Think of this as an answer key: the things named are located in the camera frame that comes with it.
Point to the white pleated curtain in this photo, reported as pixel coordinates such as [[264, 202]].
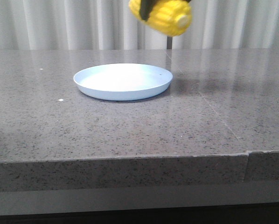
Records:
[[109, 24]]

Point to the yellow toy corn cob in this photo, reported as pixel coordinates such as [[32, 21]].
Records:
[[170, 17]]

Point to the black gripper finger gripping corn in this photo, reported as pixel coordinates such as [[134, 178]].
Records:
[[146, 6]]

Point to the light blue round plate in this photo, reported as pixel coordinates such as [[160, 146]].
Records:
[[123, 81]]

